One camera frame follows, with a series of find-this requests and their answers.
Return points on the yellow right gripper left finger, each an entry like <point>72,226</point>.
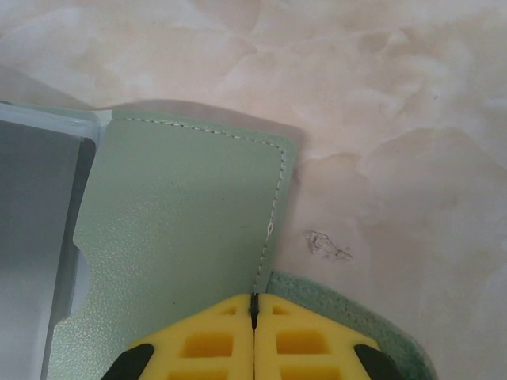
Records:
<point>206,348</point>

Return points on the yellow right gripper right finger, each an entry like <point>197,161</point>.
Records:
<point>309,348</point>

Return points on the green leather card holder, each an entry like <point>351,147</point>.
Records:
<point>178,198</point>

